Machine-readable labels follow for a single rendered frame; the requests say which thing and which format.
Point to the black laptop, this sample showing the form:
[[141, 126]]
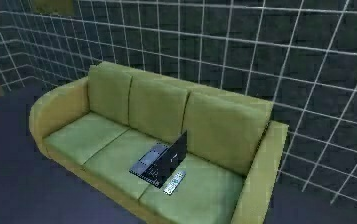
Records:
[[167, 160]]

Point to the grey remote control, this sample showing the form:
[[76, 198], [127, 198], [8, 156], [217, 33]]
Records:
[[174, 182]]

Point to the green yellow sofa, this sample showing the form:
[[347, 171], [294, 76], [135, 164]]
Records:
[[206, 196]]

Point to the olive framed picture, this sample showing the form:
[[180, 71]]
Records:
[[52, 6]]

